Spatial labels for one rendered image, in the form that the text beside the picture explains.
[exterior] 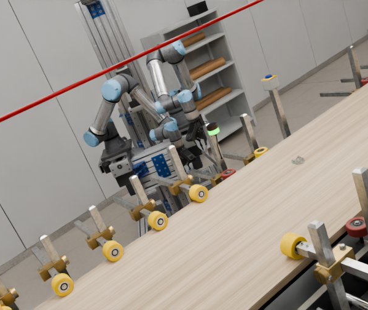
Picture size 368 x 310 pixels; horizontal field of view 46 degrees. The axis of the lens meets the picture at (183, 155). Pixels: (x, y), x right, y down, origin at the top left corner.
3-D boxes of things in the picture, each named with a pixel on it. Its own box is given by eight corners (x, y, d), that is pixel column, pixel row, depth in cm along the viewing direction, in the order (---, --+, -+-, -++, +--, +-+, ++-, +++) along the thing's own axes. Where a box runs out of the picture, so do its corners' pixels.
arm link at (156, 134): (160, 136, 276) (174, 133, 270) (151, 144, 267) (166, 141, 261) (155, 125, 273) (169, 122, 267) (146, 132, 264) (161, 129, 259)
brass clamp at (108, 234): (88, 246, 208) (84, 238, 206) (112, 231, 214) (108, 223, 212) (93, 250, 203) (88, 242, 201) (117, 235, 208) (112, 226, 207)
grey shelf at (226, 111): (186, 155, 554) (139, 39, 504) (234, 124, 596) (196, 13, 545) (207, 158, 517) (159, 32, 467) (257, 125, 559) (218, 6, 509)
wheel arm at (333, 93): (320, 98, 322) (319, 92, 321) (323, 96, 323) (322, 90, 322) (372, 97, 285) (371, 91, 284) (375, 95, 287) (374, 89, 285)
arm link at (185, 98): (189, 87, 237) (190, 91, 229) (196, 106, 241) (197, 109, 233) (176, 93, 238) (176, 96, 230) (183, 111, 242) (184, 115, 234)
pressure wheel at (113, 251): (102, 240, 191) (119, 239, 195) (101, 258, 192) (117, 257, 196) (107, 244, 186) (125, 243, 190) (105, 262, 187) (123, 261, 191)
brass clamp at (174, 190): (170, 194, 229) (166, 186, 227) (190, 181, 235) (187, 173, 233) (176, 196, 224) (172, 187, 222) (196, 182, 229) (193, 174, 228)
